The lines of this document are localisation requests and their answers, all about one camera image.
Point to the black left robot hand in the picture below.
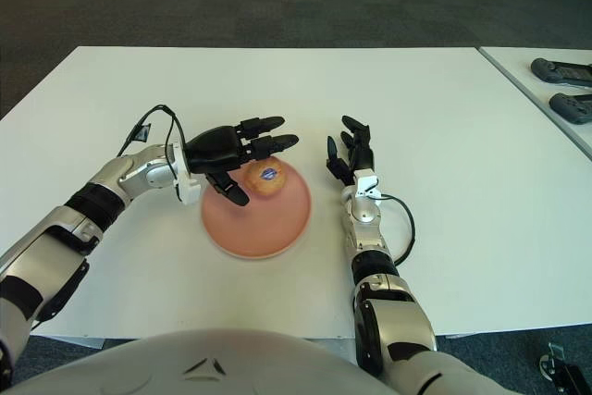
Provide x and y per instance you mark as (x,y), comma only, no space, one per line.
(217,150)

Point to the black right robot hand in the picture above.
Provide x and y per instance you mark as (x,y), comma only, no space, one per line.
(363,154)

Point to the red yellow apple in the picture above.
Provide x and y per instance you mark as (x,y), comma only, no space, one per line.
(266,184)

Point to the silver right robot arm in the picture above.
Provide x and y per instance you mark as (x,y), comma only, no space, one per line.
(365,219)

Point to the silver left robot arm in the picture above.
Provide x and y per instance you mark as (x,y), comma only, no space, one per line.
(55,238)

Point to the pink round plate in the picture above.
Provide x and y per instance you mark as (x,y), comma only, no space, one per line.
(259,228)

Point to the grey robot torso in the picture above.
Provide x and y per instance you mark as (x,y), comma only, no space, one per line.
(208,362)

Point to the dark grey handheld controller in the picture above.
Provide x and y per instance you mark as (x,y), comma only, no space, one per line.
(573,108)
(562,71)

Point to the black wheeled stand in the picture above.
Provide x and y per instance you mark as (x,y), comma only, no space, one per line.
(562,369)

